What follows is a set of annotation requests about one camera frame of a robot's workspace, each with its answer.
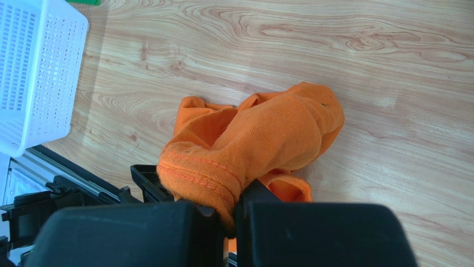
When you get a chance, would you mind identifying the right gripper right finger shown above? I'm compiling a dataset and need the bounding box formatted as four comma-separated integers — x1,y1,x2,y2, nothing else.
234,181,417,266

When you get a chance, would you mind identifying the green cutting mat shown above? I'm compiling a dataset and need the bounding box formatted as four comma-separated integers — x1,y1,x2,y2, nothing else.
66,0,102,6

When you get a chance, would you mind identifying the white plastic basket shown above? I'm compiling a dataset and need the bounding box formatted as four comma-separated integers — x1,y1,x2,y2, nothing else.
1,1,89,157

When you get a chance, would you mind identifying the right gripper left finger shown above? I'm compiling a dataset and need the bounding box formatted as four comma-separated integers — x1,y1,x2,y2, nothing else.
25,201,226,266

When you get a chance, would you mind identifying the orange t shirt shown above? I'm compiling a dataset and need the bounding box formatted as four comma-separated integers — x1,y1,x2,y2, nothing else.
156,82,345,238

